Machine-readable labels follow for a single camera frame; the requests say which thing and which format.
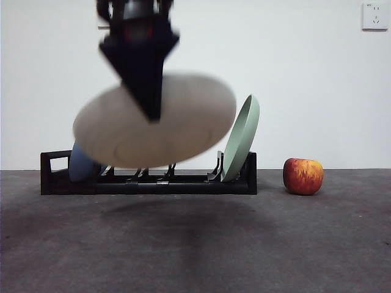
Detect pale yellow plate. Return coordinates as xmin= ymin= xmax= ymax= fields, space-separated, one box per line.
xmin=72 ymin=71 xmax=238 ymax=169

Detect red yellow apple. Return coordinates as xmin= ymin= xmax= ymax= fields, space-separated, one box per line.
xmin=282 ymin=157 xmax=324 ymax=196

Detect green plate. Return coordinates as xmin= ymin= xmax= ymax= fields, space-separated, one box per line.
xmin=220 ymin=93 xmax=261 ymax=184

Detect blue plate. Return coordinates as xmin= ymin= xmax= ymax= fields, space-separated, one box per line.
xmin=68 ymin=142 xmax=103 ymax=183

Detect black plate rack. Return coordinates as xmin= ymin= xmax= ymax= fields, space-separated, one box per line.
xmin=40 ymin=150 xmax=258 ymax=196

